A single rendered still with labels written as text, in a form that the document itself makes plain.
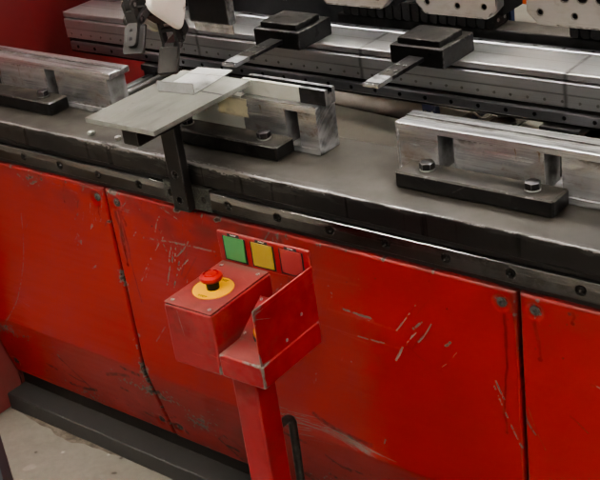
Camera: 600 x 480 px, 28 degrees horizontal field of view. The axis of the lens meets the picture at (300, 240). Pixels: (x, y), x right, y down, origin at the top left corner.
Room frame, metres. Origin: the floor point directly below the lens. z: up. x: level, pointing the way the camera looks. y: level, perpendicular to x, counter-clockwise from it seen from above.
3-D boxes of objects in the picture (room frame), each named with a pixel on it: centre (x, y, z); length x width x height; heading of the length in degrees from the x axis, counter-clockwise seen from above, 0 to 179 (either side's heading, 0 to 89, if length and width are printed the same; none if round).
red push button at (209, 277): (1.77, 0.16, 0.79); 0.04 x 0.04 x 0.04
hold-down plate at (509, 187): (1.78, -0.30, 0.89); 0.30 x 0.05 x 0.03; 48
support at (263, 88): (2.13, 0.01, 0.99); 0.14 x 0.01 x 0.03; 48
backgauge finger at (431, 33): (2.12, -0.25, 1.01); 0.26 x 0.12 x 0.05; 138
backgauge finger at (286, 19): (2.36, 0.00, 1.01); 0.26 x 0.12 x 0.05; 138
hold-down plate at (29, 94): (2.59, 0.59, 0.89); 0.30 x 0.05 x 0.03; 48
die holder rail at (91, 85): (2.60, 0.51, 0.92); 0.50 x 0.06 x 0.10; 48
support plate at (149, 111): (2.12, 0.20, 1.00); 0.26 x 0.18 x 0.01; 138
